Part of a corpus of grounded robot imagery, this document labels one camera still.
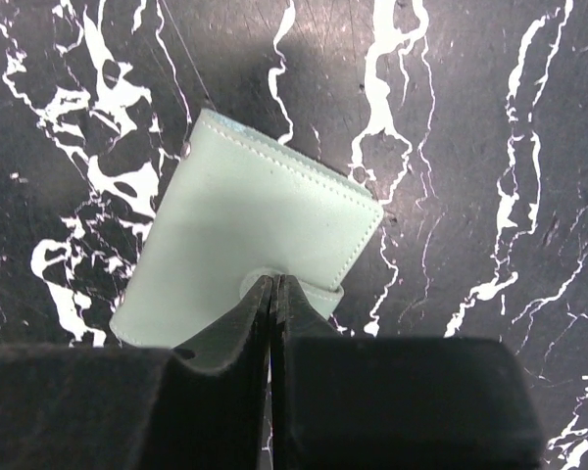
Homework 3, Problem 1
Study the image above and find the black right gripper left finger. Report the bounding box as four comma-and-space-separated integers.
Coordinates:
0, 277, 272, 469

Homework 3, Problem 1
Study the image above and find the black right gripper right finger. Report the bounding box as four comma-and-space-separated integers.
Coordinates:
270, 275, 544, 469

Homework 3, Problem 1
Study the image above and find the mint green card holder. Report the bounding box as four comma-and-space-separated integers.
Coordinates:
110, 109, 383, 348

